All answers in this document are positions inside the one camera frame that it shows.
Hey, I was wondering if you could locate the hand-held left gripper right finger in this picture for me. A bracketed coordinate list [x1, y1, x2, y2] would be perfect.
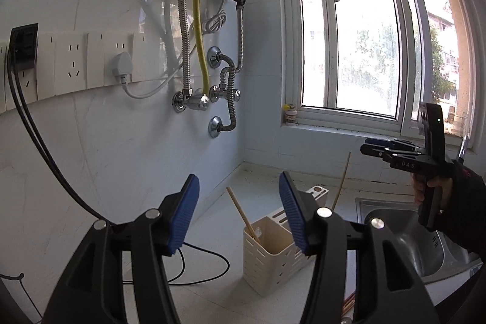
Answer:
[278, 171, 441, 324]

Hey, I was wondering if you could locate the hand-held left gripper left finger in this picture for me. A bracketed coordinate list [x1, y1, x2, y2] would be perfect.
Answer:
[42, 173, 200, 324]

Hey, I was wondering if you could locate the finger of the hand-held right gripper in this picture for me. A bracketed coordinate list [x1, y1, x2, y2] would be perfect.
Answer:
[365, 137, 422, 156]
[360, 142, 400, 162]

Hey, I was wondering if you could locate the light wooden chopstick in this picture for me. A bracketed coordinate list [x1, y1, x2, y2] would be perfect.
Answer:
[227, 186, 262, 244]
[333, 152, 351, 211]

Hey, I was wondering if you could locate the cream plastic utensil holder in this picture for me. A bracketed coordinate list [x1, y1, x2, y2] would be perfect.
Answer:
[243, 185, 329, 297]

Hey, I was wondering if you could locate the person's right forearm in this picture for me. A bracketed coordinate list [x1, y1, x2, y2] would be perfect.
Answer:
[436, 159, 486, 260]

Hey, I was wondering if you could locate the person's right hand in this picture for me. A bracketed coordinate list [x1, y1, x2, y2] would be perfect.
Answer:
[412, 172, 453, 213]

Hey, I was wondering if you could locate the chrome faucet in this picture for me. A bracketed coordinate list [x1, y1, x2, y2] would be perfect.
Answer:
[457, 134, 471, 161]

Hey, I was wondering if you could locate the stainless steel sink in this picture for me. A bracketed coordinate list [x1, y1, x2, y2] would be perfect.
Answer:
[355, 197, 481, 285]

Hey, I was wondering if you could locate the chrome angle valve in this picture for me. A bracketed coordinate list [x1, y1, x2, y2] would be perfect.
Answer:
[172, 90, 210, 113]
[210, 83, 241, 102]

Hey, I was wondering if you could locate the white framed window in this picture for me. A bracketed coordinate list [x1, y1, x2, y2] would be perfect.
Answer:
[275, 0, 479, 154]

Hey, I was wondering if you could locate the black power adapter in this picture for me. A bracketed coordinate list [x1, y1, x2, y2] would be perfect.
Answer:
[8, 22, 39, 71]

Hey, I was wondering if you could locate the black cable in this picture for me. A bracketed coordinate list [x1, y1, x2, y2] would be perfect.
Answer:
[0, 47, 231, 322]
[0, 47, 187, 322]

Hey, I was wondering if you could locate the curved corrugated metal hose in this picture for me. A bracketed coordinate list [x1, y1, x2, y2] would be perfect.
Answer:
[208, 102, 238, 138]
[207, 47, 237, 85]

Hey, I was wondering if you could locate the white power plug with cord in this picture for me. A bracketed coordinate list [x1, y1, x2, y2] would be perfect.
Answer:
[111, 0, 230, 99]

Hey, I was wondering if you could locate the straight corrugated metal hose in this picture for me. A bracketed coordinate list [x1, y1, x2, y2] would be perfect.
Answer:
[176, 0, 192, 93]
[231, 0, 247, 74]

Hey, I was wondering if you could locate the yellow gas hose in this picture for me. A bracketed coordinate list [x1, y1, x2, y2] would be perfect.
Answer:
[192, 0, 210, 97]

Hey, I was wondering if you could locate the white wall socket strip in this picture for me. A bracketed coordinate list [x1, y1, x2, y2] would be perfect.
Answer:
[0, 31, 168, 114]

